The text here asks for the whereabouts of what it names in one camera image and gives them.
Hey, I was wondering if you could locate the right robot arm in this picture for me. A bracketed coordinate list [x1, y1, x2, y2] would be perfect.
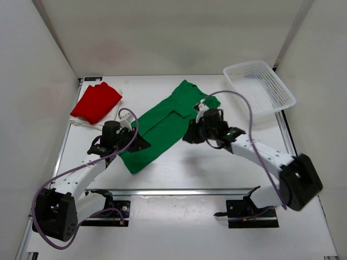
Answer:
[183, 109, 323, 217]

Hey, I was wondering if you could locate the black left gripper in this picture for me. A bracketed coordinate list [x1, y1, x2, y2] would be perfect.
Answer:
[113, 127, 151, 153]

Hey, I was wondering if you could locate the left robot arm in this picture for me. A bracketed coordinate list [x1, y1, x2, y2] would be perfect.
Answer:
[32, 121, 151, 242]

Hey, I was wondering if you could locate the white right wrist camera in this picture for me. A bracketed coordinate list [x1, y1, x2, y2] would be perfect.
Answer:
[194, 99, 209, 123]

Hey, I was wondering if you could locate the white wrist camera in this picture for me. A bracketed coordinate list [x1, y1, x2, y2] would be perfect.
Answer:
[119, 113, 134, 130]
[194, 99, 209, 123]

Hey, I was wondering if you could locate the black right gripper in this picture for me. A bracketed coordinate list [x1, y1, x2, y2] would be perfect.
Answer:
[183, 120, 216, 146]

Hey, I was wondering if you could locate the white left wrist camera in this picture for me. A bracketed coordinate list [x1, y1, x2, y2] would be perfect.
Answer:
[119, 113, 134, 130]

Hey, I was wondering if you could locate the white t shirt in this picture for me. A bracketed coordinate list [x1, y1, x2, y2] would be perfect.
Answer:
[69, 102, 120, 131]

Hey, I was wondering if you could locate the red t shirt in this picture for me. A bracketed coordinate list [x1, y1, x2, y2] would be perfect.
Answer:
[70, 82, 123, 125]

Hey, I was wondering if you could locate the green t shirt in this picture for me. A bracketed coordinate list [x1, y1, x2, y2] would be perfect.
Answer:
[120, 80, 207, 174]

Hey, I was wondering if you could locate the aluminium frame rail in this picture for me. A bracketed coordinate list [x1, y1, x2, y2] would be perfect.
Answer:
[107, 187, 258, 198]

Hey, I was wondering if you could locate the white plastic basket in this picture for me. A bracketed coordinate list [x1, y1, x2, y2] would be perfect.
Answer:
[223, 60, 296, 118]

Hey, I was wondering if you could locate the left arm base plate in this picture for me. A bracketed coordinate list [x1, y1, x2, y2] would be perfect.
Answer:
[81, 191, 131, 227]

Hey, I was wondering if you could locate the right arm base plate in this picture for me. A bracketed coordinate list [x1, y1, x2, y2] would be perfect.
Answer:
[214, 200, 279, 229]

